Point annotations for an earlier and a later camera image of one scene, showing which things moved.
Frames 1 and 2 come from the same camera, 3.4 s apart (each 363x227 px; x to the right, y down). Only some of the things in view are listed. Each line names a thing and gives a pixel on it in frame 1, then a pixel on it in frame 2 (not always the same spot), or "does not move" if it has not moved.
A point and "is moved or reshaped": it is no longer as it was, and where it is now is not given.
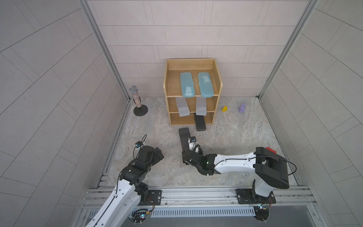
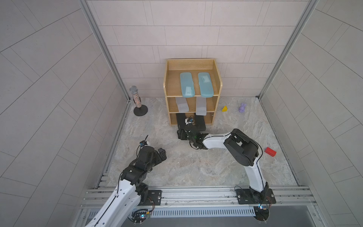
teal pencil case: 205,84 does not move
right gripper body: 185,161 to 185,135
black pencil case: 184,133 is moved or reshaped
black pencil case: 200,123 does not move
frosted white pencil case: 201,106 does not move
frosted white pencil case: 182,106 does not move
